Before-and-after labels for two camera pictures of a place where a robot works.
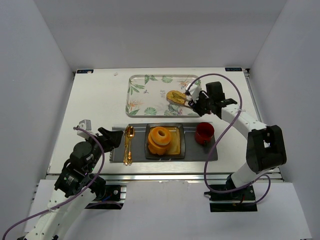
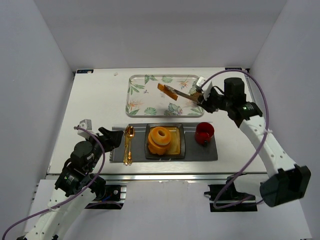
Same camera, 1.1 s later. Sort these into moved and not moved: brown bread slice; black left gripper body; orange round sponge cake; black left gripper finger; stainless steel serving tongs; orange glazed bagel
Moved: stainless steel serving tongs; brown bread slice
Not moved: orange round sponge cake; orange glazed bagel; black left gripper finger; black left gripper body
